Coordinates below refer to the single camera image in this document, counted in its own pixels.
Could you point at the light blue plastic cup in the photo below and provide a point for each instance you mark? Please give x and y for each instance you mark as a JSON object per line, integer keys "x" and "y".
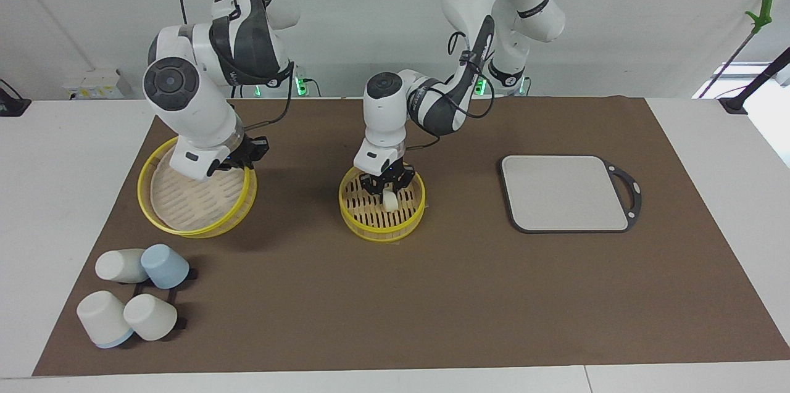
{"x": 165, "y": 266}

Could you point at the green tipped pole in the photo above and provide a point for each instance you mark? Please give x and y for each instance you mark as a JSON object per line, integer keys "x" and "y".
{"x": 764, "y": 13}

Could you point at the yellow steamer tier with liner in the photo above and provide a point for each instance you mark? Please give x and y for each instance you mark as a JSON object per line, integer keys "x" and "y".
{"x": 185, "y": 232}

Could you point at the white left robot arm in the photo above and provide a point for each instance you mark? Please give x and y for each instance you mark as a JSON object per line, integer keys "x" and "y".
{"x": 386, "y": 115}

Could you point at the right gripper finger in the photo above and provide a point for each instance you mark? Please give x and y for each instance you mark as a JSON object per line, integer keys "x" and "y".
{"x": 245, "y": 165}
{"x": 259, "y": 146}

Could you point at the grey cutting board dark rim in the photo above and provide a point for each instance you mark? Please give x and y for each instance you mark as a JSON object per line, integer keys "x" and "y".
{"x": 565, "y": 192}

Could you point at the white steamed bun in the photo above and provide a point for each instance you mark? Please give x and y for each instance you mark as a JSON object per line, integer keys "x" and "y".
{"x": 389, "y": 202}

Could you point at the yellow slatted steamer base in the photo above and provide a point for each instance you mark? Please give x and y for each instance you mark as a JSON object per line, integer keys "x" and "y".
{"x": 370, "y": 220}

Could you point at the black cup rack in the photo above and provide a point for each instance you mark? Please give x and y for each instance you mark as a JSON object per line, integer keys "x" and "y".
{"x": 182, "y": 323}

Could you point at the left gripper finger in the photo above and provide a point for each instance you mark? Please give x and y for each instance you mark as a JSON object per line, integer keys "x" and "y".
{"x": 370, "y": 184}
{"x": 406, "y": 177}

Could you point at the white power strip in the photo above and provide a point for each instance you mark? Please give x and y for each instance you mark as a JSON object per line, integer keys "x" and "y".
{"x": 99, "y": 84}

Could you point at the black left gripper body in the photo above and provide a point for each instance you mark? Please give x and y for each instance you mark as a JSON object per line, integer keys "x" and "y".
{"x": 387, "y": 174}

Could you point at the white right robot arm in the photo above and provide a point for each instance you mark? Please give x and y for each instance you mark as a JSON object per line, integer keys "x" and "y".
{"x": 185, "y": 103}

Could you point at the black clamp base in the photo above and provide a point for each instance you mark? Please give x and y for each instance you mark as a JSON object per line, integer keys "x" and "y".
{"x": 15, "y": 108}

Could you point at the brown table mat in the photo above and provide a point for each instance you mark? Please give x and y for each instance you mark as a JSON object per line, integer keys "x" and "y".
{"x": 432, "y": 306}

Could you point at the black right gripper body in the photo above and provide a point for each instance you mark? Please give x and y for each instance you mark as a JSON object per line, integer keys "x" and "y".
{"x": 236, "y": 157}

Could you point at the white perforated steamer liner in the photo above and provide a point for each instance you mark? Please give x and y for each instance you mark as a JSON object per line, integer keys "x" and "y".
{"x": 191, "y": 202}

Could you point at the white plastic cup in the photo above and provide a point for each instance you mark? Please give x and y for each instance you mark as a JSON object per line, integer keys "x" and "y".
{"x": 118, "y": 265}
{"x": 150, "y": 317}
{"x": 103, "y": 318}

